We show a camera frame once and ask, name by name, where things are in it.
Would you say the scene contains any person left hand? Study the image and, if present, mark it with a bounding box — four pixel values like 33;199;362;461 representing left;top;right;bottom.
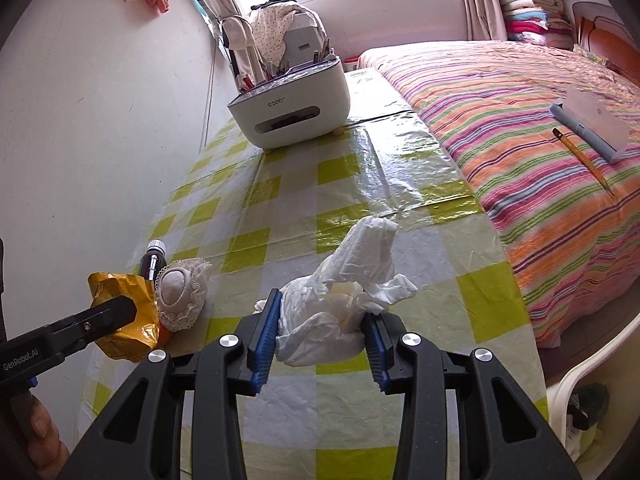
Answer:
11;393;70;479

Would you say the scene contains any yellow pencil on bed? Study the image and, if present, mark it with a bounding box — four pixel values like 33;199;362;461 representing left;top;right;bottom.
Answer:
552;128;613;195

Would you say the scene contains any white desktop organizer box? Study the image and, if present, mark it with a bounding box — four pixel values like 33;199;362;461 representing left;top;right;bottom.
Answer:
228;53;350;150

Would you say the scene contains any white lace round pouch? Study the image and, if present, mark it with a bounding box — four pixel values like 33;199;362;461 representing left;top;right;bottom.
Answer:
155;258;212;333

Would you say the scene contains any brown medicine bottle white cap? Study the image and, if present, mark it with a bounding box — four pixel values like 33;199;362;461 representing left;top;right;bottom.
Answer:
138;240;166;282

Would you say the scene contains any orange tangerine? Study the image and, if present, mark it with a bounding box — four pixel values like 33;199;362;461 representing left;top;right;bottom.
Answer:
156;323;174;349

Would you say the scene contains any grey notebook on bed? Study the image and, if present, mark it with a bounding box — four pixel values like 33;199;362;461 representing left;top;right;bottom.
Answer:
549;88;631;164

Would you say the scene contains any red wooden headboard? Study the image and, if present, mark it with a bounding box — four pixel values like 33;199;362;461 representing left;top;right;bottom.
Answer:
572;1;639;84

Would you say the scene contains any pink curtain right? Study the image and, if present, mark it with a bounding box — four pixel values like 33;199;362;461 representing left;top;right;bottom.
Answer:
463;0;508;41

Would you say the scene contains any yellow wrapper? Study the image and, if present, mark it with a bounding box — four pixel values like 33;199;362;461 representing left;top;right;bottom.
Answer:
88;272;160;363

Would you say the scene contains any white tissue paper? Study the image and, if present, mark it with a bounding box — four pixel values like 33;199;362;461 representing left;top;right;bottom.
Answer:
276;216;418;367

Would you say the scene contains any stack of folded blankets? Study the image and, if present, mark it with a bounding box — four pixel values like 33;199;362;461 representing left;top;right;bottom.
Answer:
499;0;574;50

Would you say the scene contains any striped pink bed cover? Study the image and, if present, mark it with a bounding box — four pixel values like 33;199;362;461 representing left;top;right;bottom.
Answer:
358;41;639;348

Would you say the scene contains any white plastic trash bin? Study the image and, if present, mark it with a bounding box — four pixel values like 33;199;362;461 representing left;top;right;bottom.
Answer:
547;318;640;479

